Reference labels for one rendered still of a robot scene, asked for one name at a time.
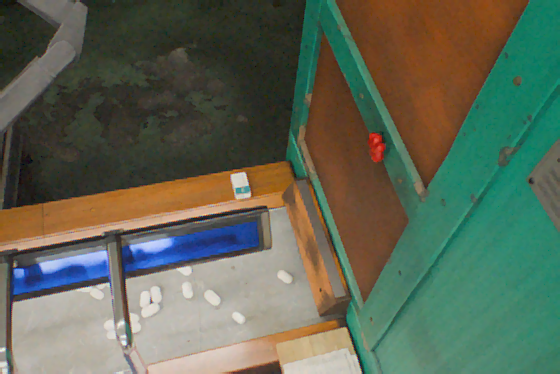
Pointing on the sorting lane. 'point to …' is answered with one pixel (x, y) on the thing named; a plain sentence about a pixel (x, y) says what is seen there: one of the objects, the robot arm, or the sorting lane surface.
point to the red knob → (376, 147)
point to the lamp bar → (141, 251)
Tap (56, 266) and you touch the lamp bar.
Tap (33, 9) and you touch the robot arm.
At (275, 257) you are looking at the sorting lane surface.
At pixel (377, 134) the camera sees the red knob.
